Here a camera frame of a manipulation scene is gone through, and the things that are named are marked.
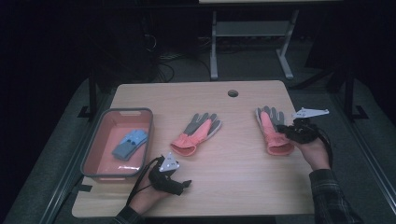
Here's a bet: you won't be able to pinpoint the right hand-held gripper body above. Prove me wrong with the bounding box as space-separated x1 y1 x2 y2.
285 106 330 145

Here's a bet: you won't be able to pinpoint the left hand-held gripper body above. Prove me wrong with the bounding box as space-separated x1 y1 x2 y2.
148 151 185 197

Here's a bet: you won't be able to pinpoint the pink and grey glove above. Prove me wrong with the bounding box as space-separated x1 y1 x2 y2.
170 112 223 157
255 105 295 157

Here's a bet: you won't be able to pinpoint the blue knitted glove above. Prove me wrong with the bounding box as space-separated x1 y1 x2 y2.
122 130 149 161

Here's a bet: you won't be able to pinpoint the blue glove with dark dots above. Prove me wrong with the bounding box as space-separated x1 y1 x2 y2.
111 129 149 161

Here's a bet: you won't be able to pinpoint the pink plastic bin grey rim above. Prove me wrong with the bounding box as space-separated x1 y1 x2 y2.
80 107 154 183

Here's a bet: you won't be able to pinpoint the person's right hand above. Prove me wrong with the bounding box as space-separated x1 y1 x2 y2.
293 130 332 172

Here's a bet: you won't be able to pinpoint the person's left hand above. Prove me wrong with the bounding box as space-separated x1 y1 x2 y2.
128 176 171 216

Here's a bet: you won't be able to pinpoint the black metal stand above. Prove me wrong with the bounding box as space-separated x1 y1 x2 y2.
343 63 370 121
78 66 98 119

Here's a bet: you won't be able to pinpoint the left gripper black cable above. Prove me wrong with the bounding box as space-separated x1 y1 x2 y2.
125 155 166 206

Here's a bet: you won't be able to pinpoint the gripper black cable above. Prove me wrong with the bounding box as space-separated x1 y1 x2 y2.
316 126 334 170
125 155 166 206

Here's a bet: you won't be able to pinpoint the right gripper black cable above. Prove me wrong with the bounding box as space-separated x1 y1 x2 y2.
316 126 334 170

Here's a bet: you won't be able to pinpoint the grey metal stand frame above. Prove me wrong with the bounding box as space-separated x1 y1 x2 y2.
209 8 301 81

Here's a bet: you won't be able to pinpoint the black floor cables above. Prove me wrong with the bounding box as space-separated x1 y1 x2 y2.
143 32 213 83

